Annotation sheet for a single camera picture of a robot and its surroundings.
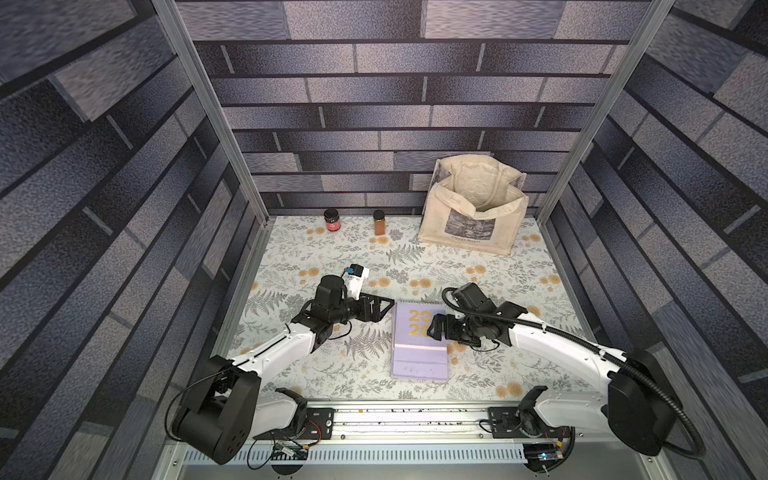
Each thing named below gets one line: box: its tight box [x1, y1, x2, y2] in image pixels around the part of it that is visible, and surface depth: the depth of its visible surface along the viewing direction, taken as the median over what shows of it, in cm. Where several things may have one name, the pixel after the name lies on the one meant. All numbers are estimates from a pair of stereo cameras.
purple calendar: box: [392, 302, 449, 381], surface depth 83 cm
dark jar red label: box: [324, 208, 341, 232], surface depth 115 cm
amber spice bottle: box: [373, 209, 386, 236], surface depth 112 cm
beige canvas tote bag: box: [417, 154, 529, 255], surface depth 103 cm
